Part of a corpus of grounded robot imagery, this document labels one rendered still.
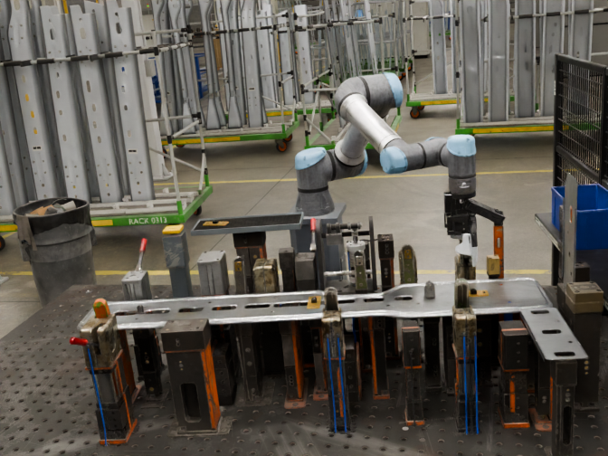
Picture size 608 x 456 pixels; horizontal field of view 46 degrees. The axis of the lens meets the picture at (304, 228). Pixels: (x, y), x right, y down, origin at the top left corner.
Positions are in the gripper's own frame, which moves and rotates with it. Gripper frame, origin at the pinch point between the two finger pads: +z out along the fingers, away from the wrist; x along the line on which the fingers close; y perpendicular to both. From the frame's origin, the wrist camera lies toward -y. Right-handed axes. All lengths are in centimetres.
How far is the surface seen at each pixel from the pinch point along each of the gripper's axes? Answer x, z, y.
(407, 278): -13.4, 10.4, 18.1
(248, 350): 5, 22, 67
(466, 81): -680, 35, -95
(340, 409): 22, 34, 40
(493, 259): -10.8, 5.0, -7.8
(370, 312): 8.5, 11.2, 30.1
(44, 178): -410, 53, 317
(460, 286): 18.4, 0.7, 5.8
